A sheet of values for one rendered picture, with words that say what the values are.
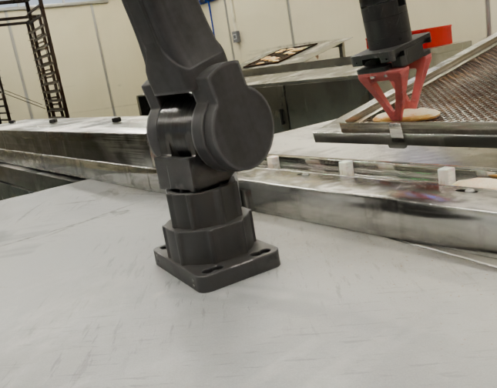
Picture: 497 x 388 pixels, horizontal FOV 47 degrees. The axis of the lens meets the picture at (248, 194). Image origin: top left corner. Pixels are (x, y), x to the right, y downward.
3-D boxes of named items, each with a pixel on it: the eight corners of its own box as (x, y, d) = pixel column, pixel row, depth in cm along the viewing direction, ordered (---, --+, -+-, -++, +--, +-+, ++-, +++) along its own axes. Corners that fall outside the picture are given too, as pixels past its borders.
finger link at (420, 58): (441, 104, 78) (430, 36, 75) (416, 122, 74) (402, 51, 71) (397, 108, 83) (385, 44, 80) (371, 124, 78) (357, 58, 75)
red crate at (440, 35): (366, 56, 423) (364, 38, 420) (394, 51, 445) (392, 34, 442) (427, 48, 385) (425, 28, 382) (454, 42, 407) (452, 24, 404)
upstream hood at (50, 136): (-22, 150, 191) (-29, 125, 189) (31, 139, 201) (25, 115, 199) (153, 178, 92) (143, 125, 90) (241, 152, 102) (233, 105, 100)
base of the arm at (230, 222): (153, 262, 59) (203, 295, 49) (138, 188, 57) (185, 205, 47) (225, 239, 63) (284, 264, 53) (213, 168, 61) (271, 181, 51)
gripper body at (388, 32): (434, 45, 76) (424, -12, 74) (394, 65, 70) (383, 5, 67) (391, 51, 81) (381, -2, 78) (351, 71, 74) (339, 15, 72)
